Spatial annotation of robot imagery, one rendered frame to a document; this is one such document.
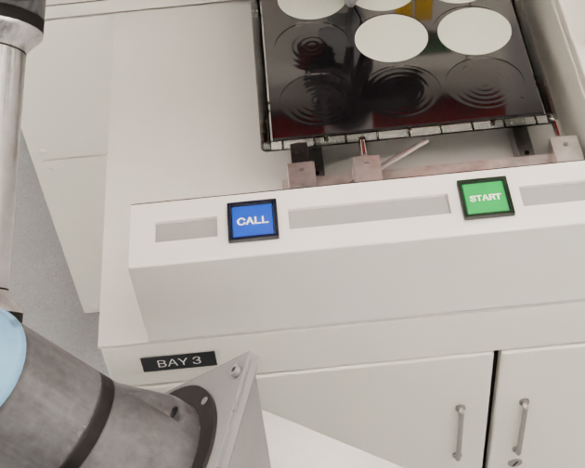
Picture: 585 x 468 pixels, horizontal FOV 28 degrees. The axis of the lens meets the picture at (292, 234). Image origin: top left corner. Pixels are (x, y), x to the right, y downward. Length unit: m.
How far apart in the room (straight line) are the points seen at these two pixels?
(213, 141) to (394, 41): 0.28
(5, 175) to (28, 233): 1.52
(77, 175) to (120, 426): 1.11
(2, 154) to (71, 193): 0.97
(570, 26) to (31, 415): 0.87
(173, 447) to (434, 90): 0.69
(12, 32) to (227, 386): 0.40
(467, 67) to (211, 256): 0.48
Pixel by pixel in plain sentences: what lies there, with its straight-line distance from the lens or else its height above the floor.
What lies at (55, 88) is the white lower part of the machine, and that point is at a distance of 1.94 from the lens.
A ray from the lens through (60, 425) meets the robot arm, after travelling 0.99.
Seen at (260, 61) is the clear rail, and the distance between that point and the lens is 1.58.
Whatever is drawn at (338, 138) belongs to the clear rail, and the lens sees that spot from 1.46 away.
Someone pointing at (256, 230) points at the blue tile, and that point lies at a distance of 1.29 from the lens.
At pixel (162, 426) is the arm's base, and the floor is 1.07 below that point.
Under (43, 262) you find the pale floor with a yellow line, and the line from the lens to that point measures 2.61.
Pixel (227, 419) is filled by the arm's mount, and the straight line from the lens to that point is 1.02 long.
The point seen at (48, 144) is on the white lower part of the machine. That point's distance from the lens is 2.03.
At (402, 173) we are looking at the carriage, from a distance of 1.45.
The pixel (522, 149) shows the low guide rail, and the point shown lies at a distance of 1.53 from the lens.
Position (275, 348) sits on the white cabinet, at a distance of 1.41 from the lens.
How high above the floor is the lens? 1.93
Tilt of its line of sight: 49 degrees down
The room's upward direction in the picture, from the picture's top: 6 degrees counter-clockwise
